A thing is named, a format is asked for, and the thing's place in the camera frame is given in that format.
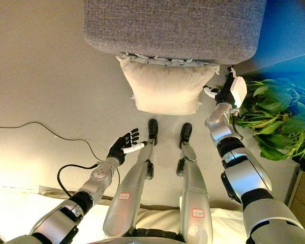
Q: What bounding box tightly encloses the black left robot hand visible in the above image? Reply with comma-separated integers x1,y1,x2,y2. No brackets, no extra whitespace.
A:
107,128,148,166

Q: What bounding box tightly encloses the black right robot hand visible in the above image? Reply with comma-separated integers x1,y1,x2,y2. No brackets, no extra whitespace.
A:
203,66,247,108

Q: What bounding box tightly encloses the cream fringed pillow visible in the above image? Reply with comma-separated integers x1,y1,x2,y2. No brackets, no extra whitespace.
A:
116,52,221,116

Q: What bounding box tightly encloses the silver left robot leg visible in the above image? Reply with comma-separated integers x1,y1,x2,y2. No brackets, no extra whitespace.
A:
102,118,160,239

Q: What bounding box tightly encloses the silver robot leg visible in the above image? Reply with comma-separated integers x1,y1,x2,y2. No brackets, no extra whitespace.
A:
102,118,160,239
176,123,214,244

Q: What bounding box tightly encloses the green leafy plant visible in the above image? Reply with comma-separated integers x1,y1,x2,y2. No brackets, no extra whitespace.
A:
233,78,305,162

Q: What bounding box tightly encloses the silver right robot leg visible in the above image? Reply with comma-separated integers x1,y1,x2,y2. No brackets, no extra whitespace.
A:
176,123,214,244

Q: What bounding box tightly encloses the grey fabric armchair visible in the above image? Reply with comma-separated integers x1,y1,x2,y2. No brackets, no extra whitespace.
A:
83,0,267,66

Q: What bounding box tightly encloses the white bedding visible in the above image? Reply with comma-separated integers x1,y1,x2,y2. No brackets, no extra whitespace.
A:
0,187,245,244

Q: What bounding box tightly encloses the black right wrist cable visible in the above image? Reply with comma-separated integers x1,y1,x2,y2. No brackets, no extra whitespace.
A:
230,109,245,141

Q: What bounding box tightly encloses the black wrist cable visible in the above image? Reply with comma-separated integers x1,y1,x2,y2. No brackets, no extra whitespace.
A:
230,109,245,141
56,164,99,198

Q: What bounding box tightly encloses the thin black floor cable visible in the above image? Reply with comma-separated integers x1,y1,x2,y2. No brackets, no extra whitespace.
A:
0,121,105,163

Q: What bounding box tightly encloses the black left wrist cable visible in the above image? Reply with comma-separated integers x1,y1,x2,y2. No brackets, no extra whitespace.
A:
56,164,99,198

